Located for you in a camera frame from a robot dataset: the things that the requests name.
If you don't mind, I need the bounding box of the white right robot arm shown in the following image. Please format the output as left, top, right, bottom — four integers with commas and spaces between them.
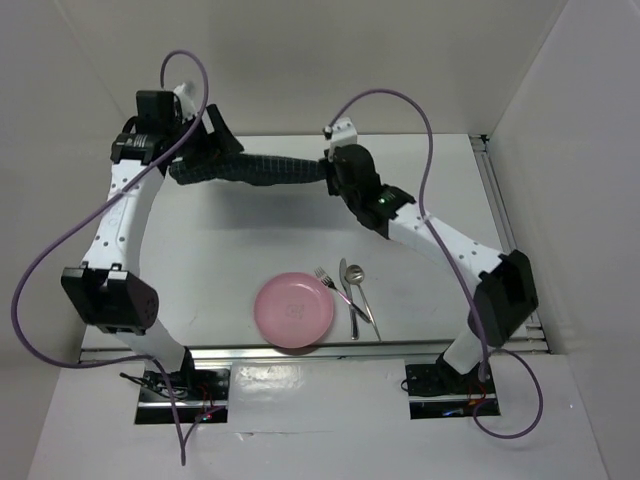
321, 144, 539, 392

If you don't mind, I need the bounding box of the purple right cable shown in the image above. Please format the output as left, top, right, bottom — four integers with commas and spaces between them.
323, 88, 545, 440

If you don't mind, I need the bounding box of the pink plate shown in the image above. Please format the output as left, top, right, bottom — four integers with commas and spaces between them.
253, 272, 334, 350

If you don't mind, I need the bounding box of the silver spoon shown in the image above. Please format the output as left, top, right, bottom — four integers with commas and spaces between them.
346, 264, 382, 342

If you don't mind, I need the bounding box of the silver fork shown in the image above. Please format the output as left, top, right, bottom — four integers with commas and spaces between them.
314, 267, 371, 323

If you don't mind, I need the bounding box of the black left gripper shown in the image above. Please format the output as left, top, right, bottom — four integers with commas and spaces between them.
165, 104, 242, 171

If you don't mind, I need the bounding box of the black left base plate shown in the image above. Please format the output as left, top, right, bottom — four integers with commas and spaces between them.
141, 368, 231, 405

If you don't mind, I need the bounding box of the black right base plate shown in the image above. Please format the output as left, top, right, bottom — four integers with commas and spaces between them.
400, 364, 495, 398

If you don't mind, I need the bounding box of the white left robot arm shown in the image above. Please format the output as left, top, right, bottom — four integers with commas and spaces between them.
61, 83, 241, 399

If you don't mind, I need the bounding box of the dark checked cloth napkin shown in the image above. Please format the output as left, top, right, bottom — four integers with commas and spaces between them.
169, 153, 327, 187

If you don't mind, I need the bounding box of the silver knife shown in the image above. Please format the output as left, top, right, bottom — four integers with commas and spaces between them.
339, 258, 360, 341

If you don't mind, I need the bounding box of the aluminium right rail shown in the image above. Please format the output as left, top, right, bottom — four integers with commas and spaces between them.
469, 133, 546, 331

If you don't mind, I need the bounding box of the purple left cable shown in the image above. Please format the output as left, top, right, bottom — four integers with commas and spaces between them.
10, 48, 210, 466

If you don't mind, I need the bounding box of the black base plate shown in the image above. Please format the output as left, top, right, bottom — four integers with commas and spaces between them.
400, 364, 495, 398
141, 368, 231, 405

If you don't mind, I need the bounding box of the purple cable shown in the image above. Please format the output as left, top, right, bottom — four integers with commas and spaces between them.
323, 88, 545, 440
10, 48, 210, 466

